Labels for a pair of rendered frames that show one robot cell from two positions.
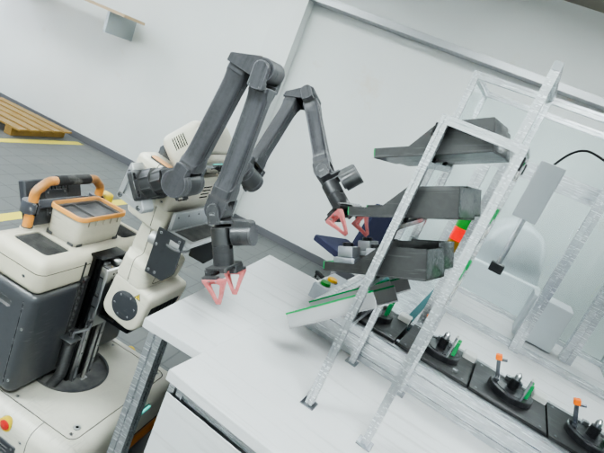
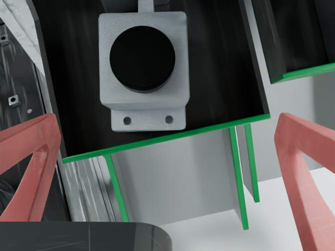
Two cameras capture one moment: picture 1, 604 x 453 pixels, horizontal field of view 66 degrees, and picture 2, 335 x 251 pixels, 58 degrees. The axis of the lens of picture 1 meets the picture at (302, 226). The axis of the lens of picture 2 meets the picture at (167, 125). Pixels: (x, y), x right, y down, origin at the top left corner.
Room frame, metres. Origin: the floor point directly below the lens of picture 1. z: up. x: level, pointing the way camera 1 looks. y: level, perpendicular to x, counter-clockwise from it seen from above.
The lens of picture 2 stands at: (1.40, -0.12, 1.38)
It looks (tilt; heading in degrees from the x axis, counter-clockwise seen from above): 63 degrees down; 235
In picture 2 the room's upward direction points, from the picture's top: 10 degrees counter-clockwise
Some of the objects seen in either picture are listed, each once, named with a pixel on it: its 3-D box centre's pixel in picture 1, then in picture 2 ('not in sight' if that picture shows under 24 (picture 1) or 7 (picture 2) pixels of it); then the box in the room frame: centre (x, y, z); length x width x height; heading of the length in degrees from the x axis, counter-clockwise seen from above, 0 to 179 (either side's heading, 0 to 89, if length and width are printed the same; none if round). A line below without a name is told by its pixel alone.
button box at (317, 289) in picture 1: (329, 288); not in sight; (1.73, -0.19, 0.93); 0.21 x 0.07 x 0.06; 158
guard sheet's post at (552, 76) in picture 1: (483, 207); not in sight; (1.68, -0.57, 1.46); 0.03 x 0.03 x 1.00; 68
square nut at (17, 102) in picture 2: not in sight; (14, 101); (1.42, -0.50, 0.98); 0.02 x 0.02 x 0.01; 68
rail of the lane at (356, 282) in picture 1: (357, 289); not in sight; (1.88, -0.32, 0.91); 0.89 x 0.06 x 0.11; 158
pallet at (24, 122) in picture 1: (9, 116); not in sight; (5.09, 3.60, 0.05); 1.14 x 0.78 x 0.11; 76
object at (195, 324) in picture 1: (303, 327); not in sight; (1.49, -0.14, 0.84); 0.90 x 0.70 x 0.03; 166
